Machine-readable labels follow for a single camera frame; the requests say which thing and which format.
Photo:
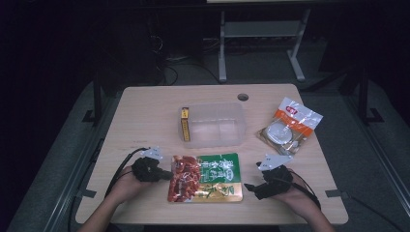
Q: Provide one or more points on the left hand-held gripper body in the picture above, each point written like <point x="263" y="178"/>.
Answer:
<point x="146" y="169"/>

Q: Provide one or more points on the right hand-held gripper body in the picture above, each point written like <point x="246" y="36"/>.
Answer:
<point x="275" y="183"/>

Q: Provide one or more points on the green and gold snack packet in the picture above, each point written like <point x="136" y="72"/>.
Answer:
<point x="206" y="177"/>

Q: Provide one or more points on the small brown snack packet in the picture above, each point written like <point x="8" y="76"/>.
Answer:
<point x="185" y="125"/>

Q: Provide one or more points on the clear plastic container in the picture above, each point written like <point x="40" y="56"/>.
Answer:
<point x="216" y="127"/>

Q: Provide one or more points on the person's right hand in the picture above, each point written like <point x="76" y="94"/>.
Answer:
<point x="298" y="193"/>

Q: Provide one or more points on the person's left hand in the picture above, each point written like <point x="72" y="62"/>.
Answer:
<point x="124" y="187"/>

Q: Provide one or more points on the orange and white clear packet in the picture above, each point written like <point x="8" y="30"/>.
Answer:
<point x="295" y="117"/>

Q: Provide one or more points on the black metal stand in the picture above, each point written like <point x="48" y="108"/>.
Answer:
<point x="96" y="103"/>
<point x="364" y="103"/>

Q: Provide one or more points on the dark table edge bracket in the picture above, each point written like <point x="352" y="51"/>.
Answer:
<point x="335" y="193"/>
<point x="86" y="193"/>

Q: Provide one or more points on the white metal table frame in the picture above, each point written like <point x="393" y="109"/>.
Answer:
<point x="261" y="29"/>

